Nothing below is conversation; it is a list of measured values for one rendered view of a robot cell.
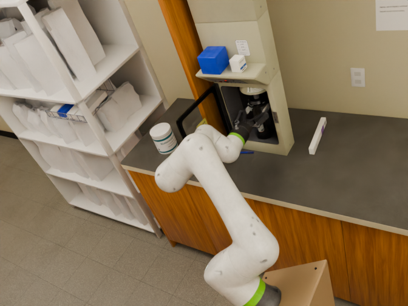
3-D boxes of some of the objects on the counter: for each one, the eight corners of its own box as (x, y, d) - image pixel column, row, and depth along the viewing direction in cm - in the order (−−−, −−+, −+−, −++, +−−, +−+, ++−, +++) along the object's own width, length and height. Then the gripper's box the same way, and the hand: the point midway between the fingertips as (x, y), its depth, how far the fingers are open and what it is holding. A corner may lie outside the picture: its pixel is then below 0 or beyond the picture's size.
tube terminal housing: (252, 120, 245) (219, -2, 197) (303, 125, 227) (280, -7, 179) (234, 147, 231) (193, 23, 183) (287, 155, 213) (257, 20, 165)
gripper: (259, 129, 189) (278, 99, 202) (220, 124, 201) (240, 97, 213) (262, 140, 193) (280, 112, 206) (224, 135, 205) (243, 108, 218)
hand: (258, 107), depth 208 cm, fingers closed on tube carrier, 9 cm apart
